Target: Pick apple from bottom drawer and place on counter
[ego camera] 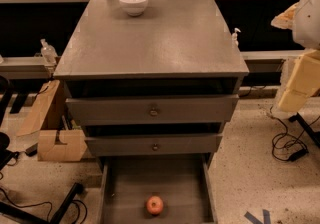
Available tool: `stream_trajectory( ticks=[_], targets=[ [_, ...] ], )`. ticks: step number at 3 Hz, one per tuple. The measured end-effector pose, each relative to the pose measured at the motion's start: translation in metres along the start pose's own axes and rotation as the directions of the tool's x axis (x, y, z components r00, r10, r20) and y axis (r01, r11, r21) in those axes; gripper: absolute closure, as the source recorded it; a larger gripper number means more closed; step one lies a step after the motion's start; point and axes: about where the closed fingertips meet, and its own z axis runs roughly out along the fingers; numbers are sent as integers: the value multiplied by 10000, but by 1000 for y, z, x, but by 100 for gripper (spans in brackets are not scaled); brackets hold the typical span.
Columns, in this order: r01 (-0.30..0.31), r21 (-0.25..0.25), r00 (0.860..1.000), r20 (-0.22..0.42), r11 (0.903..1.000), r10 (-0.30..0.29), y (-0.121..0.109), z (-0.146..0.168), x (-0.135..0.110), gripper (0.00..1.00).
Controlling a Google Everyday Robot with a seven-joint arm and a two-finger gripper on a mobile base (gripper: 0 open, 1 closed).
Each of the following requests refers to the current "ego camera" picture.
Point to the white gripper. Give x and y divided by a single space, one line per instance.
308 21

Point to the red apple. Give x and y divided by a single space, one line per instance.
154 205

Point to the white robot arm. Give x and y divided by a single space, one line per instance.
303 18

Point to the grey top drawer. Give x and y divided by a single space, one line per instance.
152 110

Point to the grey drawer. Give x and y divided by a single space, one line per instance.
152 110
181 181
153 145

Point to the grey middle drawer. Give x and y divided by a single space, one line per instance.
153 145

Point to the grey drawer cabinet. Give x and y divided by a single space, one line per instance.
175 48

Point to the grey bottom drawer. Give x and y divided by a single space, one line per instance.
181 181

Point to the black stand leg right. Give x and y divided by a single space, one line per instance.
314 135

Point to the black stand leg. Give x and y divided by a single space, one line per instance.
314 135
12 211

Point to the small white pump bottle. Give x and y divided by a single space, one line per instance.
234 35

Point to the white ceramic bowl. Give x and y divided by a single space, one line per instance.
133 7

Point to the cardboard box pieces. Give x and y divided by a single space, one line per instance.
43 120

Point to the black stand leg left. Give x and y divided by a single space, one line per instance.
12 211

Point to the clear pump bottle left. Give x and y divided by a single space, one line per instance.
48 52

